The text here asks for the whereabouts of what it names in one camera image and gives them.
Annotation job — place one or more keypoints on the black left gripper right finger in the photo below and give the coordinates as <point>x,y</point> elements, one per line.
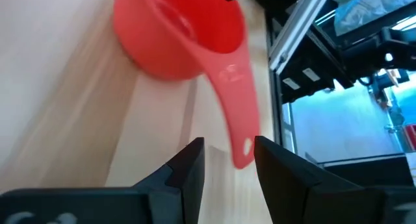
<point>286,185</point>

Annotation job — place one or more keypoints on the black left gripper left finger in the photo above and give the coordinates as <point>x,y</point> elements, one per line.
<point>188,185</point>

